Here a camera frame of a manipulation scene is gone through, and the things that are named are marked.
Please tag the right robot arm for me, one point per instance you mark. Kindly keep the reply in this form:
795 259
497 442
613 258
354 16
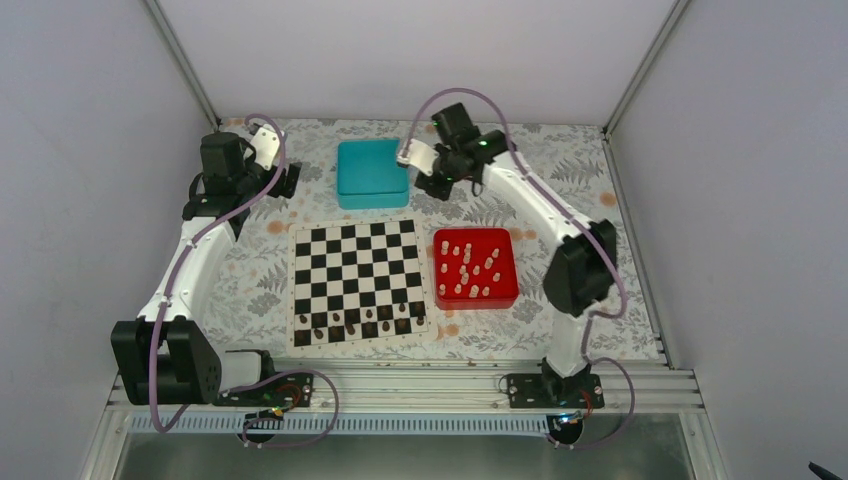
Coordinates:
582 252

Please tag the floral patterned tablecloth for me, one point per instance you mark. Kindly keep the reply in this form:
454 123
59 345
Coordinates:
248 305

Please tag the aluminium rail frame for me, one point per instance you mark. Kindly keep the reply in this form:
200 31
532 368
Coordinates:
475 387

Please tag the red plastic tray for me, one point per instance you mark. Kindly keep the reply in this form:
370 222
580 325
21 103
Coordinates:
483 241

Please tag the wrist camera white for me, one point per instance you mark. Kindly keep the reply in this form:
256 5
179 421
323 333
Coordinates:
419 155
267 143

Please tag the black white chessboard mat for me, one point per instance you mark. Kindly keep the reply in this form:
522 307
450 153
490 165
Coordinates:
349 266

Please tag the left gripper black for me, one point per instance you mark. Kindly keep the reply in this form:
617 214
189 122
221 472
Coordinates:
288 189

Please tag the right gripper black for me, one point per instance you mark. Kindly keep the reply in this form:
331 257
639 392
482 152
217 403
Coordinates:
441 192

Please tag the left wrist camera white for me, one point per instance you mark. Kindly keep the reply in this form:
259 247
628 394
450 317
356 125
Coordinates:
267 143

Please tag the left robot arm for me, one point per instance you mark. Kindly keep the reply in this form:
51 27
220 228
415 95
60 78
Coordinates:
166 345

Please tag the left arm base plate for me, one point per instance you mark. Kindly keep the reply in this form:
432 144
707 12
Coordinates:
292 391

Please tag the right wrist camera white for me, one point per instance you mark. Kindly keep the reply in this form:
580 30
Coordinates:
419 155

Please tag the teal plastic box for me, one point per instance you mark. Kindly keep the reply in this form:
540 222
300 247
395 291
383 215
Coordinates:
368 176

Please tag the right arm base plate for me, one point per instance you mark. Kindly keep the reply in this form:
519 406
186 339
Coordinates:
532 391

